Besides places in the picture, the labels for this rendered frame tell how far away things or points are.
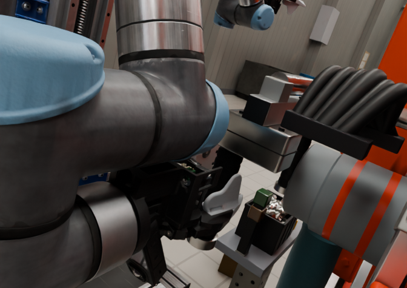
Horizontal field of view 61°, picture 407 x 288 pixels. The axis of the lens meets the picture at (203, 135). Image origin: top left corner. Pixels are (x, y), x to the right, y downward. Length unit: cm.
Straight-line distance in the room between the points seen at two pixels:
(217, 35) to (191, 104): 531
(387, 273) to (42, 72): 29
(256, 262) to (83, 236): 87
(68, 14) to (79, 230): 59
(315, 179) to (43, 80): 44
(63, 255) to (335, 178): 40
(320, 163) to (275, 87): 18
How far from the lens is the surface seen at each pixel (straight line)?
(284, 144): 41
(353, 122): 38
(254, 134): 43
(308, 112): 39
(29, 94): 19
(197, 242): 51
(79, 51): 19
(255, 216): 103
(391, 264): 34
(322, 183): 55
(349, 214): 54
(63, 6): 81
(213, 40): 561
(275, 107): 42
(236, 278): 139
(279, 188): 80
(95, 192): 29
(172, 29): 28
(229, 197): 44
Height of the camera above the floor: 103
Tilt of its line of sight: 16 degrees down
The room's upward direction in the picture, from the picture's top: 18 degrees clockwise
